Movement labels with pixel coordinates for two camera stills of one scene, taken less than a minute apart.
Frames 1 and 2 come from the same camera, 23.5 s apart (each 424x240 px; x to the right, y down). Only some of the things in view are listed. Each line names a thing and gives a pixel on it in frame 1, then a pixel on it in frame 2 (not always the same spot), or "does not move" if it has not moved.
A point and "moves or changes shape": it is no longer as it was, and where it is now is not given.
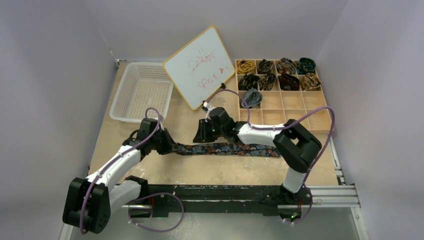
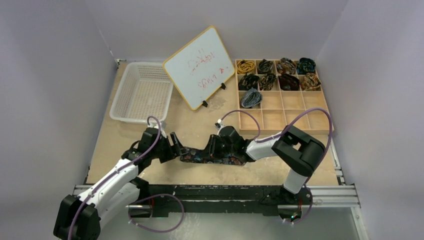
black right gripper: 203,130 to 213,146
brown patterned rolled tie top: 286,66 does not move
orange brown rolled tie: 310,82 does not move
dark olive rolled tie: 266,81 does not move
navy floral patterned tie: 225,149 moves or changes shape
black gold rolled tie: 247,81 does not move
